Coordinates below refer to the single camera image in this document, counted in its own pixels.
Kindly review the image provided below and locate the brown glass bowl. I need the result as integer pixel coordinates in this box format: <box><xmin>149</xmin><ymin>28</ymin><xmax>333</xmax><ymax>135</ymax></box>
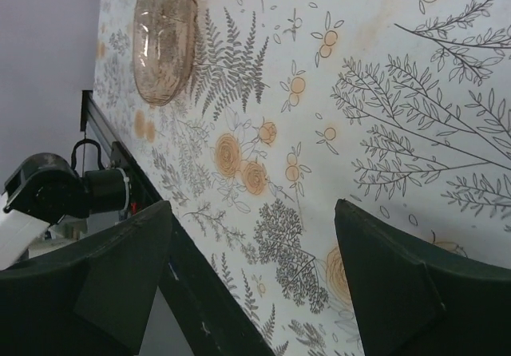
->
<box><xmin>133</xmin><ymin>0</ymin><xmax>197</xmax><ymax>106</ymax></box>

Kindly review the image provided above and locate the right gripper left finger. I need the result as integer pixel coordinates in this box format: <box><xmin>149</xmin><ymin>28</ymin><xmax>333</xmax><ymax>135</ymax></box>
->
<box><xmin>1</xmin><ymin>201</ymin><xmax>172</xmax><ymax>355</ymax></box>

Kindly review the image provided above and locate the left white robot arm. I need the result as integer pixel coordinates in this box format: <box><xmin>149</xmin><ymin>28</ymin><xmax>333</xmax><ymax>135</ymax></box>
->
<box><xmin>1</xmin><ymin>138</ymin><xmax>133</xmax><ymax>271</ymax></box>

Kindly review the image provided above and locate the black metal base rail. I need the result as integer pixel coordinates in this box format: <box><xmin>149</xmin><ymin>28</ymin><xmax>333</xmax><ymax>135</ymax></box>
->
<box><xmin>80</xmin><ymin>90</ymin><xmax>274</xmax><ymax>355</ymax></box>

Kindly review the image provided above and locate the floral table mat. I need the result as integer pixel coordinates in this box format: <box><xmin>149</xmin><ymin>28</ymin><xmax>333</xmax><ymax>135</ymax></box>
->
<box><xmin>93</xmin><ymin>0</ymin><xmax>510</xmax><ymax>355</ymax></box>

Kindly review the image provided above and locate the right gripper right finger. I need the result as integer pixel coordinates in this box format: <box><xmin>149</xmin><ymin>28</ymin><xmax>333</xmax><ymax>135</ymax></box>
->
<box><xmin>335</xmin><ymin>200</ymin><xmax>510</xmax><ymax>355</ymax></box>

